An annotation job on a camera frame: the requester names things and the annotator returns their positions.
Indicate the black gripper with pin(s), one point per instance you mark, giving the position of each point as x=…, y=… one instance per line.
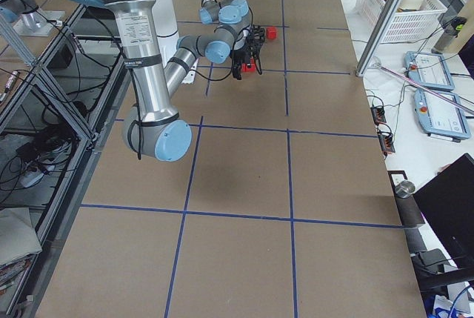
x=242, y=55
x=256, y=37

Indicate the red block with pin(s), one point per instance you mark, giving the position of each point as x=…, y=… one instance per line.
x=251, y=66
x=244, y=68
x=271, y=33

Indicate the white plastic basket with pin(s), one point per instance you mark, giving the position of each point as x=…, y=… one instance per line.
x=408, y=25

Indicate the upper teach pendant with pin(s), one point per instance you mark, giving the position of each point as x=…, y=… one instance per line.
x=429, y=70

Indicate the teach pendant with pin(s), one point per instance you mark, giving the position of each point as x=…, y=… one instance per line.
x=440, y=118
x=429, y=70

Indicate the lower teach pendant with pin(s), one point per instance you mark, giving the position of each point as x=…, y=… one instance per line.
x=440, y=118

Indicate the black laptop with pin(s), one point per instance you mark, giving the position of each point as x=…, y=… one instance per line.
x=446, y=202

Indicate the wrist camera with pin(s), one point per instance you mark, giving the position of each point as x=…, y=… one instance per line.
x=260, y=32

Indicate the aluminium frame post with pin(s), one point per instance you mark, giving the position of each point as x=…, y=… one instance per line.
x=378, y=33

